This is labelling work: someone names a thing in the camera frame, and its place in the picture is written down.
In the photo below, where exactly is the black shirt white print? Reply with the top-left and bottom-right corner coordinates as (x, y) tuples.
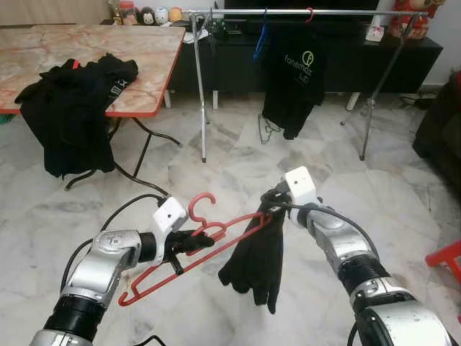
(43, 53), (140, 179)

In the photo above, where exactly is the green plastic hanger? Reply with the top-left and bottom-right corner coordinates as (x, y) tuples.
(258, 115), (284, 145)

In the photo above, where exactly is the blue plastic hanger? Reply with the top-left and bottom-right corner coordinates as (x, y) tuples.
(253, 9), (271, 61)

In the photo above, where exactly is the thin black hanger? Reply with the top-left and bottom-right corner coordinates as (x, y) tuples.
(205, 11), (226, 55)

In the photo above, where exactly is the red plastic stool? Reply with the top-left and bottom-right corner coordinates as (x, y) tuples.
(425, 241), (461, 283)

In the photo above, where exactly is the black TV console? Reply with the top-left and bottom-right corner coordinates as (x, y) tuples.
(169, 18), (444, 96)

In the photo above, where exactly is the dark grey fabric sofa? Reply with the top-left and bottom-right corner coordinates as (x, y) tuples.
(412, 72), (461, 197)

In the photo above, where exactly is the white paper sheet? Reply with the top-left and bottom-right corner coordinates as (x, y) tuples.
(173, 22), (214, 45)

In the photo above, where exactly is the silver metal clothes rack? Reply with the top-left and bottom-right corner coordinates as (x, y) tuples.
(180, 7), (434, 163)

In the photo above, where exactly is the black television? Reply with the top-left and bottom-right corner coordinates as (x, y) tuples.
(223, 0), (380, 12)

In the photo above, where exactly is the black shirt red collar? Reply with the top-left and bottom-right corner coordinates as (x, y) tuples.
(14, 60), (81, 138)

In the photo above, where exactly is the black round plush toy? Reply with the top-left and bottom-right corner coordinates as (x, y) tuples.
(139, 7), (156, 27)

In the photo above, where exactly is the red fortune god statue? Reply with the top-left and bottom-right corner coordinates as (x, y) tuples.
(389, 0), (445, 41)

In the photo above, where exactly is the red lid jar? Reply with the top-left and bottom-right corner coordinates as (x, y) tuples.
(119, 0), (139, 26)

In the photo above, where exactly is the gold trophy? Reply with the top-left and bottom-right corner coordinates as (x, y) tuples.
(108, 0), (122, 24)

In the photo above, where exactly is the light wooden cabinet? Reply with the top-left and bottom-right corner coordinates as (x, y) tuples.
(0, 0), (113, 28)

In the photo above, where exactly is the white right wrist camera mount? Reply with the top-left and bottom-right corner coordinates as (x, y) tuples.
(284, 167), (321, 209)

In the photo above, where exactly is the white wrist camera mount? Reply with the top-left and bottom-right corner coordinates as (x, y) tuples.
(284, 167), (321, 209)
(153, 197), (190, 236)

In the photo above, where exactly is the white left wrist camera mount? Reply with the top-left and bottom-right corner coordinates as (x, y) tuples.
(153, 197), (190, 236)

